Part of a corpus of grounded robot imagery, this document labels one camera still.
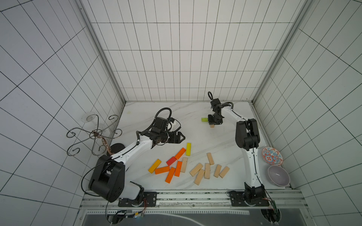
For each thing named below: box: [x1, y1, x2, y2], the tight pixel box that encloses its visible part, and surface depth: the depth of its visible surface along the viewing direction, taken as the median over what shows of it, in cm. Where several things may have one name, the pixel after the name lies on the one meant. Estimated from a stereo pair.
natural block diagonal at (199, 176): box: [193, 168, 206, 186], surface depth 82 cm
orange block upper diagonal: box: [174, 147, 187, 161], surface depth 91 cm
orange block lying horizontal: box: [155, 166, 170, 175], surface depth 85 cm
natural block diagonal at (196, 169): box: [189, 162, 204, 177], surface depth 85 cm
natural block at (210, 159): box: [206, 152, 215, 166], surface depth 90 cm
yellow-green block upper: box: [185, 142, 192, 157], surface depth 94 cm
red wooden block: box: [165, 156, 177, 167], surface depth 88 cm
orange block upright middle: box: [174, 161, 183, 178], surface depth 85 cm
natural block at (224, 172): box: [218, 165, 231, 179], surface depth 85 cm
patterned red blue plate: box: [261, 146, 284, 166], surface depth 89 cm
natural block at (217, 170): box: [213, 164, 222, 178], surface depth 85 cm
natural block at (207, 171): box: [204, 162, 211, 180], surface depth 83 cm
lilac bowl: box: [267, 165, 291, 187], surface depth 79 cm
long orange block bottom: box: [164, 167, 176, 184], surface depth 83 cm
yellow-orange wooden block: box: [148, 158, 162, 174], surface depth 87 cm
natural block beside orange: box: [181, 157, 189, 173], surface depth 87 cm
